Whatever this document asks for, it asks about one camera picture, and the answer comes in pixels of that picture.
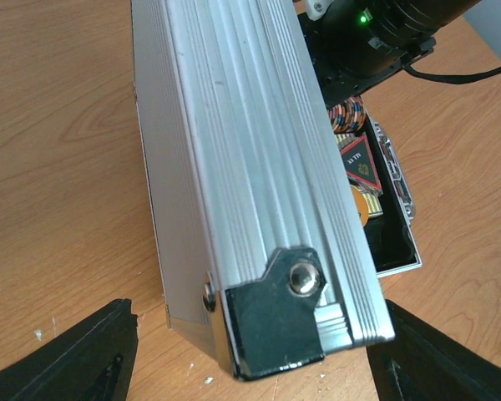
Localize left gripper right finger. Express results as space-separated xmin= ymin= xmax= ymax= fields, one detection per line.
xmin=367 ymin=300 xmax=501 ymax=400

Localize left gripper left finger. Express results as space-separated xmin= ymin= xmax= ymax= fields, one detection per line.
xmin=0 ymin=299 xmax=139 ymax=400

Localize aluminium poker case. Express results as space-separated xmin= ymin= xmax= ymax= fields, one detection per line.
xmin=129 ymin=0 xmax=423 ymax=382

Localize black red triangle button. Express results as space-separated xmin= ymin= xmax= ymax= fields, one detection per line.
xmin=341 ymin=135 xmax=382 ymax=192

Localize poker chips in case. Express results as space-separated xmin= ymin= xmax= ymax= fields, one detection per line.
xmin=328 ymin=96 xmax=367 ymax=134

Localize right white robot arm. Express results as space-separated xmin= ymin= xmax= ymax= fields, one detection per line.
xmin=296 ymin=0 xmax=501 ymax=108

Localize orange button in case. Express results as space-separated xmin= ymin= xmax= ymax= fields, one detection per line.
xmin=351 ymin=185 xmax=369 ymax=226

